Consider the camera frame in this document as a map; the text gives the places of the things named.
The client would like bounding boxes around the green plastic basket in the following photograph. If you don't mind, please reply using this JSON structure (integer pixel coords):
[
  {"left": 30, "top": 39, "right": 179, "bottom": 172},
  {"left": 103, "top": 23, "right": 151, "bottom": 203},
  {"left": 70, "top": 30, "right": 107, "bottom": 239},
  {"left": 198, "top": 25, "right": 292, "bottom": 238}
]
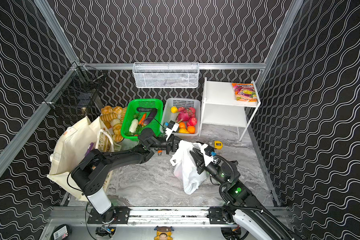
[{"left": 121, "top": 99, "right": 164, "bottom": 141}]

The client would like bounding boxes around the white plastic grocery bag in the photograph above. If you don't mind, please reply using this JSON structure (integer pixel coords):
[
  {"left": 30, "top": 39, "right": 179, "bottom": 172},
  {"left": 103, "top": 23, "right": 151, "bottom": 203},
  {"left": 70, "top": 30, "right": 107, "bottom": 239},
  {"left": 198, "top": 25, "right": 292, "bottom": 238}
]
[{"left": 170, "top": 140, "right": 207, "bottom": 195}]

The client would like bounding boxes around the purple Fox's candy bag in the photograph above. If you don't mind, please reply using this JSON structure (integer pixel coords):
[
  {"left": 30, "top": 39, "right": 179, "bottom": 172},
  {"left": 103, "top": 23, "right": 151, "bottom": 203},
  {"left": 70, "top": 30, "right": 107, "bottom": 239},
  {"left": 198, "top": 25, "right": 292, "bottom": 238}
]
[{"left": 85, "top": 143, "right": 94, "bottom": 157}]

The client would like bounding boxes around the cream floral tote bag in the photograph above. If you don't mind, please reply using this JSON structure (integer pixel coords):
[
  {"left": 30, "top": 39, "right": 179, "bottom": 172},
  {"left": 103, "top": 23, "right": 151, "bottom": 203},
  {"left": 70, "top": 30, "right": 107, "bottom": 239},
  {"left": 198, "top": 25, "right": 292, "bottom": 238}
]
[{"left": 47, "top": 117, "right": 122, "bottom": 202}]

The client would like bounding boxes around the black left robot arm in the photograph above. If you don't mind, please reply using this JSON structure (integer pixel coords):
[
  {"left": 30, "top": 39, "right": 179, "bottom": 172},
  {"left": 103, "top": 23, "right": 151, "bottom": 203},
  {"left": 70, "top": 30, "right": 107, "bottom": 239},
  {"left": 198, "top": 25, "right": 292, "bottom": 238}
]
[{"left": 71, "top": 129, "right": 181, "bottom": 215}]

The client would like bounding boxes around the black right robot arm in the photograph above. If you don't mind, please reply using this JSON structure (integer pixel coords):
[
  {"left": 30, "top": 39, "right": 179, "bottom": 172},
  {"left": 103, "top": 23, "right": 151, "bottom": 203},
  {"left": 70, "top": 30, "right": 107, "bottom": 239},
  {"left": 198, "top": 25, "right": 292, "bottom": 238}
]
[{"left": 190, "top": 149, "right": 301, "bottom": 240}]

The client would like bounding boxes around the orange fruit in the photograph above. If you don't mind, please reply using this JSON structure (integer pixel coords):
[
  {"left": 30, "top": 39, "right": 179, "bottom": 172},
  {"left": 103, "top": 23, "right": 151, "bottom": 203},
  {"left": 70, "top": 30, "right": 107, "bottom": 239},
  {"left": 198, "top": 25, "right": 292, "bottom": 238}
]
[{"left": 187, "top": 126, "right": 196, "bottom": 134}]

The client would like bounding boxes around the yellow tape measure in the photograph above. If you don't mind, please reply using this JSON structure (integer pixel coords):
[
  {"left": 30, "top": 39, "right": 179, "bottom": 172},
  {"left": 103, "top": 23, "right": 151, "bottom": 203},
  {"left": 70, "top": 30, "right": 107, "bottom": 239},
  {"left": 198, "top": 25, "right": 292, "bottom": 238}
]
[{"left": 214, "top": 141, "right": 224, "bottom": 150}]

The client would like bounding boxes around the red apple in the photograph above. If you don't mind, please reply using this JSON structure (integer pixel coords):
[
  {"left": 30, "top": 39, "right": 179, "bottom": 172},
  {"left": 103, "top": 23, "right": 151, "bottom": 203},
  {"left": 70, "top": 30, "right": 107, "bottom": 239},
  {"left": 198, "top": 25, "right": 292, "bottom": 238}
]
[{"left": 187, "top": 117, "right": 198, "bottom": 126}]

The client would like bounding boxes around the pink dragon fruit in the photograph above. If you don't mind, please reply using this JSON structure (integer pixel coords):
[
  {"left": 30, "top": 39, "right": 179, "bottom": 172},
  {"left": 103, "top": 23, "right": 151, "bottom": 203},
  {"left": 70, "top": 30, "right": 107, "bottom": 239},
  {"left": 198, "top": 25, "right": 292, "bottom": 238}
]
[{"left": 176, "top": 107, "right": 196, "bottom": 123}]

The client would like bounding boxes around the yellow lemon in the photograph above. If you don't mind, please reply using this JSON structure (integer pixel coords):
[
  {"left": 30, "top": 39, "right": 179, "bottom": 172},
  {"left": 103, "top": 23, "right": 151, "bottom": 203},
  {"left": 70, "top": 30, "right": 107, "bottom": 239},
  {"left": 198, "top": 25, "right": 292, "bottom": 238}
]
[{"left": 171, "top": 106, "right": 179, "bottom": 114}]

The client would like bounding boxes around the white plastic basket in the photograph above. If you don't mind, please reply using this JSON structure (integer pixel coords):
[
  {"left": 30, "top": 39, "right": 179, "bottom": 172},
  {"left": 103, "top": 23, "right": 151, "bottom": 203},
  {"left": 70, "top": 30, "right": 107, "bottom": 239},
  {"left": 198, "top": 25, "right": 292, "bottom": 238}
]
[{"left": 161, "top": 98, "right": 201, "bottom": 137}]

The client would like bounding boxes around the purple eggplant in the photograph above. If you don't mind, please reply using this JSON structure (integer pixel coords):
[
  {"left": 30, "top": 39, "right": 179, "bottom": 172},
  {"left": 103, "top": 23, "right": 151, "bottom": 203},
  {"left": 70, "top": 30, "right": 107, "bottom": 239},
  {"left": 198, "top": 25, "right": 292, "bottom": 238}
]
[{"left": 142, "top": 108, "right": 158, "bottom": 126}]

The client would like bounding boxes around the orange carrot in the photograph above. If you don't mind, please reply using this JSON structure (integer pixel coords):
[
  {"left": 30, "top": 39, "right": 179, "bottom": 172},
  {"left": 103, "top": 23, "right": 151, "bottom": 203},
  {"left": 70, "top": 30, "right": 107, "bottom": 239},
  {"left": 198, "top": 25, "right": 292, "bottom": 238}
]
[{"left": 139, "top": 113, "right": 147, "bottom": 125}]

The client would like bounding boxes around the white daikon radish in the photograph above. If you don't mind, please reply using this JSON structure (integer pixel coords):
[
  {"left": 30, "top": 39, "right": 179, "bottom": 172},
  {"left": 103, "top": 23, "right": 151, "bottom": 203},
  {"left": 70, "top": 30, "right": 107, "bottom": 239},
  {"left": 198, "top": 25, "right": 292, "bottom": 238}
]
[{"left": 129, "top": 119, "right": 139, "bottom": 134}]

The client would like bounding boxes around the dark green cucumber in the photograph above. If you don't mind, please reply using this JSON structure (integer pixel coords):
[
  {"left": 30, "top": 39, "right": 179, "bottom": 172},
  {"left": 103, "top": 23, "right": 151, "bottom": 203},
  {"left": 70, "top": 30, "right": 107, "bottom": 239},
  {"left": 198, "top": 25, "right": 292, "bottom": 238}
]
[{"left": 137, "top": 107, "right": 152, "bottom": 113}]

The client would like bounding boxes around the braided bread middle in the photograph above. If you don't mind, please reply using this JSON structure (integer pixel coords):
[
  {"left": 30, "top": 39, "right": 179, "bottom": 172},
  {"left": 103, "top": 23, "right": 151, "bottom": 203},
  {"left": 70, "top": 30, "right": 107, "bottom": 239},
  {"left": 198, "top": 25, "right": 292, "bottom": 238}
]
[{"left": 100, "top": 106, "right": 127, "bottom": 144}]

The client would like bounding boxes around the white two-tier shelf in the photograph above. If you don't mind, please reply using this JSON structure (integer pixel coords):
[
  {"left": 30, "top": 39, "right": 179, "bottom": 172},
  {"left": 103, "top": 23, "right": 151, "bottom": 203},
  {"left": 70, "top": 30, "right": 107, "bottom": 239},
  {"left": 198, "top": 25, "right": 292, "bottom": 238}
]
[{"left": 199, "top": 78, "right": 261, "bottom": 141}]

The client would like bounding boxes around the small toy figure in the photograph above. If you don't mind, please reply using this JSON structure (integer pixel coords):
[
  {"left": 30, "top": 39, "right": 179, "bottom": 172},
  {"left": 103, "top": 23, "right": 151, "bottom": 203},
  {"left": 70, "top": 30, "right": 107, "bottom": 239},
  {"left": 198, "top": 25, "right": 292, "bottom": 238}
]
[{"left": 154, "top": 226, "right": 174, "bottom": 240}]

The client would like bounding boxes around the orange candy bag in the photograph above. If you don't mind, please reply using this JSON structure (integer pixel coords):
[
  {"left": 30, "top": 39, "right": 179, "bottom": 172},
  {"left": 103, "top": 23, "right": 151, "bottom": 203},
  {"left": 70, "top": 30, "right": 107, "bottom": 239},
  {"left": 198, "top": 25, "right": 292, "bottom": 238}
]
[{"left": 232, "top": 83, "right": 258, "bottom": 103}]

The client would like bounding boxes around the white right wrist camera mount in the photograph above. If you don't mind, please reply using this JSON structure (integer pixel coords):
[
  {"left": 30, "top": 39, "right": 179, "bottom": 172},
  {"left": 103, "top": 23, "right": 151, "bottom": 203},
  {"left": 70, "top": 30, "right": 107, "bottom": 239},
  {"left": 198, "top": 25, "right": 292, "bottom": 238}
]
[{"left": 200, "top": 144, "right": 216, "bottom": 167}]

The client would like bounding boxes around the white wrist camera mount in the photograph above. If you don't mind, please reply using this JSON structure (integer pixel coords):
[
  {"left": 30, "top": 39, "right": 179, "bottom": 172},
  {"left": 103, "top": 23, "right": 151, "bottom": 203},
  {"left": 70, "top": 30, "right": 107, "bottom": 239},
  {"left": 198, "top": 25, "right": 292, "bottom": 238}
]
[
  {"left": 165, "top": 121, "right": 179, "bottom": 142},
  {"left": 200, "top": 144, "right": 216, "bottom": 167}
]

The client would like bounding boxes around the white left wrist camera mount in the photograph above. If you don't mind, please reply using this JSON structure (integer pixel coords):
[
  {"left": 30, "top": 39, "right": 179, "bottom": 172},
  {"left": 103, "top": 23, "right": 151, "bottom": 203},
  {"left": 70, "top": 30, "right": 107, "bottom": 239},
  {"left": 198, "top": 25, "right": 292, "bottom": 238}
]
[{"left": 165, "top": 121, "right": 179, "bottom": 142}]

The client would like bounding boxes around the white wire wall basket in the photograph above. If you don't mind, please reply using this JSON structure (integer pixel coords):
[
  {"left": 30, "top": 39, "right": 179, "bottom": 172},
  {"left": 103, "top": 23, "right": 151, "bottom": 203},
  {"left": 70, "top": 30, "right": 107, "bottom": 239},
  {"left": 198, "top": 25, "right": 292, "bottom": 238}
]
[{"left": 133, "top": 62, "right": 200, "bottom": 89}]

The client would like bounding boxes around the black wire rack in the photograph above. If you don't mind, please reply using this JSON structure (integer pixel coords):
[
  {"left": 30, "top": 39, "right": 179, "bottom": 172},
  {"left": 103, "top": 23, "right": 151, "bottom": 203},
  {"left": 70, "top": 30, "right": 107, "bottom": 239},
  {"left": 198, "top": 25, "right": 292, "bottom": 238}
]
[{"left": 48, "top": 66, "right": 105, "bottom": 123}]

